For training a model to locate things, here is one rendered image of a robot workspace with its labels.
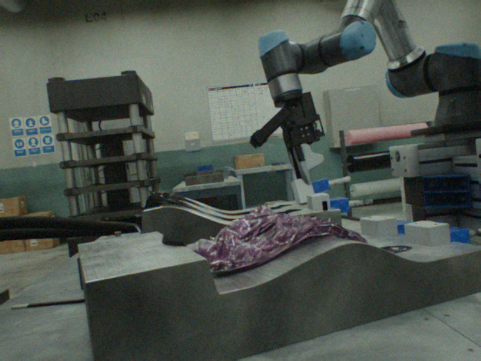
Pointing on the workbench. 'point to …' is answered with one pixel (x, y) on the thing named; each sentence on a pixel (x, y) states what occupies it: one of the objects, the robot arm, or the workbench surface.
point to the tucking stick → (48, 304)
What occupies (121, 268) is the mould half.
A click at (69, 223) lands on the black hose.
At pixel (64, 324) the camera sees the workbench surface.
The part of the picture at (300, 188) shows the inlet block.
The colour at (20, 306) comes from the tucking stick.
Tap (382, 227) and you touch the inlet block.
